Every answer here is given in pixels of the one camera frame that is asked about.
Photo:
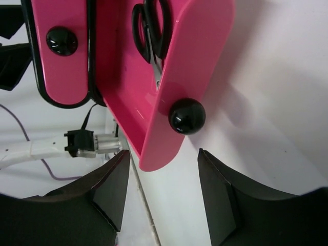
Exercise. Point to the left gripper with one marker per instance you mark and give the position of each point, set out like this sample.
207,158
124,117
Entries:
14,58

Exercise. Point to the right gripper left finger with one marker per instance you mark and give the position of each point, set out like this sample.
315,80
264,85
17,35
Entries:
87,211

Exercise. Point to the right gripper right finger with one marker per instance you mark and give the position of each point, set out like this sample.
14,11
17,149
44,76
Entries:
242,211

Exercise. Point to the pink bottom drawer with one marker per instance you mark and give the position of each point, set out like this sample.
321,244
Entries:
64,51

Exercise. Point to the pink drawer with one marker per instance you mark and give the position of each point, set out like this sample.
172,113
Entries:
126,80
64,51

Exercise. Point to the black drawer cabinet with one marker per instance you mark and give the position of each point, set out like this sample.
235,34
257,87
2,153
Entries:
92,64

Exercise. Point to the black handled scissors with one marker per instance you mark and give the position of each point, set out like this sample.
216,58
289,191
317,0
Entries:
151,39

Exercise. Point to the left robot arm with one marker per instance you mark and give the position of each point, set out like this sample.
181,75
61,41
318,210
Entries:
62,50

